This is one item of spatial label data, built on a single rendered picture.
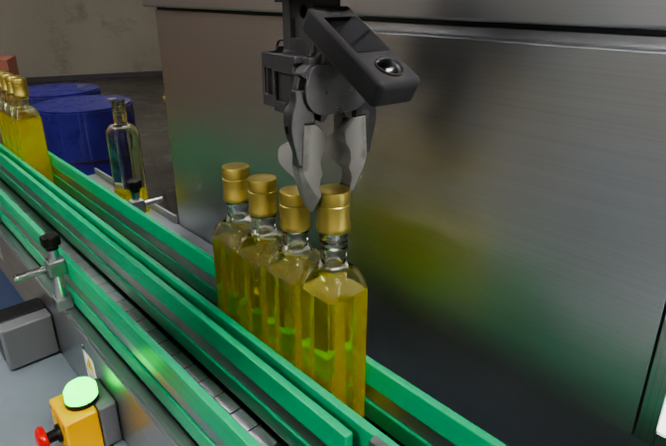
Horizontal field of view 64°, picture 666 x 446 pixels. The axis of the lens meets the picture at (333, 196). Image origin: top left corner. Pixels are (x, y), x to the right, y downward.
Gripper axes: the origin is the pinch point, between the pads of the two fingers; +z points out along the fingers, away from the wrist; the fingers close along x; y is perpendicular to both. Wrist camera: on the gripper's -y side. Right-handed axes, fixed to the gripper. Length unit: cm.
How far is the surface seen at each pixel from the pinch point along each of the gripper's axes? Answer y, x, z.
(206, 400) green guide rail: 2.8, 14.2, 20.4
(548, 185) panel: -15.0, -13.6, -2.6
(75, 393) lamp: 27.1, 23.5, 31.9
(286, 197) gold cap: 4.8, 2.5, 1.1
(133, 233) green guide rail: 62, 4, 26
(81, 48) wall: 919, -171, 67
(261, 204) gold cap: 10.0, 2.9, 3.5
